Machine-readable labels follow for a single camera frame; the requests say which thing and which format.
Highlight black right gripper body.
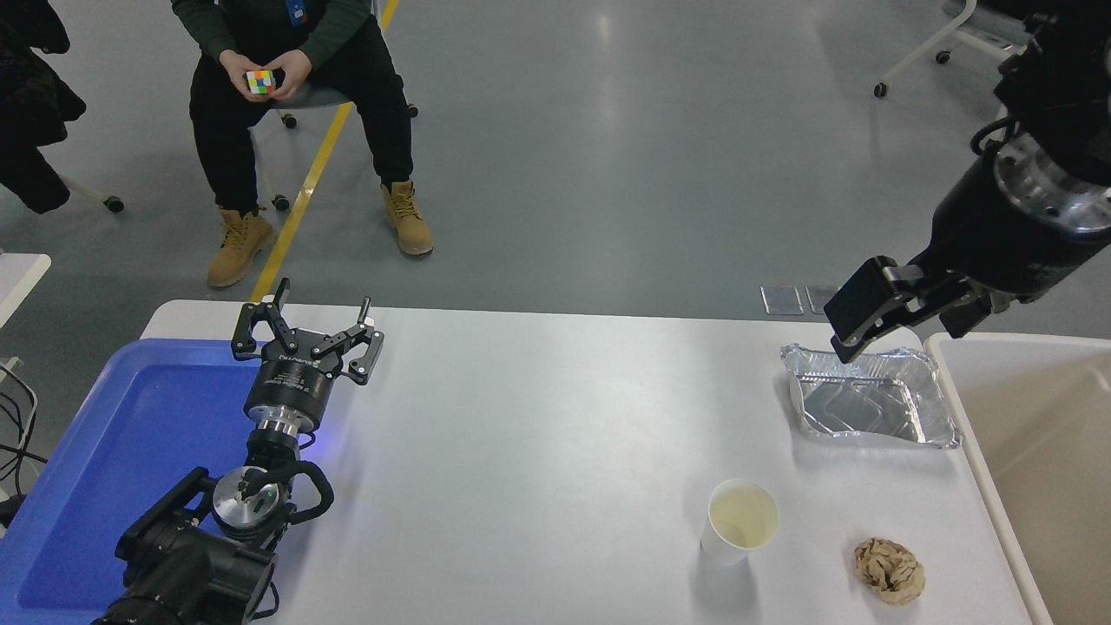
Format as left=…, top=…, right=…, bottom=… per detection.
left=910, top=156, right=1111, bottom=305

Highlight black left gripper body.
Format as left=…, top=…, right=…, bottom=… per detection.
left=242, top=347, right=336, bottom=432

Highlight white paper cup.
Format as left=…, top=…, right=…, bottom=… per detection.
left=700, top=479, right=780, bottom=567

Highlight person's left hand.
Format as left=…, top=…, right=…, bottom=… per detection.
left=260, top=49, right=312, bottom=99

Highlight person's right hand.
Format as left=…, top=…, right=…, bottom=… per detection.
left=219, top=49, right=263, bottom=104

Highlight silver foil tray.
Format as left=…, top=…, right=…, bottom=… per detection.
left=779, top=344, right=963, bottom=450

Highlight large pale bin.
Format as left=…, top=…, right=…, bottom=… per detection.
left=924, top=332, right=1111, bottom=625

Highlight blue plastic tray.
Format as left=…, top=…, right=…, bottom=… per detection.
left=0, top=337, right=266, bottom=625

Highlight person on chair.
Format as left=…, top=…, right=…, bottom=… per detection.
left=171, top=0, right=435, bottom=289

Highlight white wheeled chair under coats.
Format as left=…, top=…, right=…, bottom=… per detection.
left=59, top=174, right=125, bottom=214

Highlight grey wheeled chair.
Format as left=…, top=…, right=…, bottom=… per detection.
left=250, top=80, right=420, bottom=213

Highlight crumpled tan paper ball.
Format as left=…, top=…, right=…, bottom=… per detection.
left=853, top=537, right=926, bottom=606

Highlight white side table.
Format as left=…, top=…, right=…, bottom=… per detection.
left=0, top=252, right=53, bottom=329

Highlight dark coat pile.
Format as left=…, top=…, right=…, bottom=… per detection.
left=0, top=0, right=88, bottom=214

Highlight black cables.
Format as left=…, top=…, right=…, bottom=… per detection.
left=0, top=358, right=49, bottom=530

